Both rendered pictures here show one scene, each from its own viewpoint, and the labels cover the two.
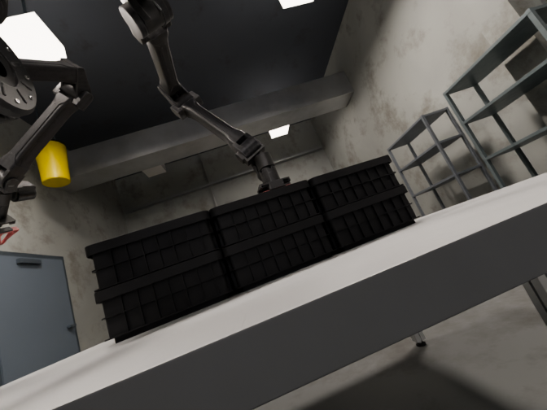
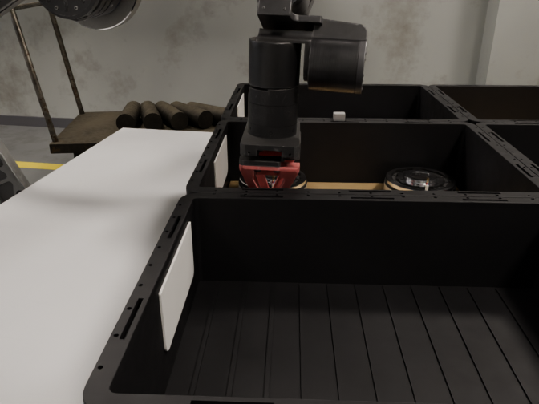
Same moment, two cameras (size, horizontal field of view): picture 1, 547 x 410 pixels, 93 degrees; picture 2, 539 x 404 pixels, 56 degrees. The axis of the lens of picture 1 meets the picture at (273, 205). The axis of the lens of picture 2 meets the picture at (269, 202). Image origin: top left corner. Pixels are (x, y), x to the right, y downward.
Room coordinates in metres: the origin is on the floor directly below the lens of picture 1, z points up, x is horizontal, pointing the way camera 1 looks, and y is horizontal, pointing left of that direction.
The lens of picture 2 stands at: (0.98, -0.57, 1.14)
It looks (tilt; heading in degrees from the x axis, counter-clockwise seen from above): 24 degrees down; 108
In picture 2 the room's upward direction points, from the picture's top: straight up
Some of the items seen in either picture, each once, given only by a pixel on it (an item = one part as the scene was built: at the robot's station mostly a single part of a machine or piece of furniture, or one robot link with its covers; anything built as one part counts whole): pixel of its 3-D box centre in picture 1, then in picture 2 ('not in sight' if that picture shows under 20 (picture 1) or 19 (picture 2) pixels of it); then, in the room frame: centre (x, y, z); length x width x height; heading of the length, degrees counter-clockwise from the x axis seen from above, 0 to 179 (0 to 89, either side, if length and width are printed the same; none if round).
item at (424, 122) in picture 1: (446, 188); not in sight; (3.47, -2.18, 0.89); 0.90 x 0.38 x 1.78; 8
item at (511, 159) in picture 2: (255, 215); (354, 158); (0.89, 0.07, 0.92); 0.40 x 0.30 x 0.02; 16
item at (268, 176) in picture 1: (270, 179); (272, 115); (0.81, -0.02, 0.99); 0.10 x 0.07 x 0.07; 105
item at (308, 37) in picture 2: (264, 163); (280, 62); (0.81, -0.02, 1.05); 0.07 x 0.06 x 0.07; 7
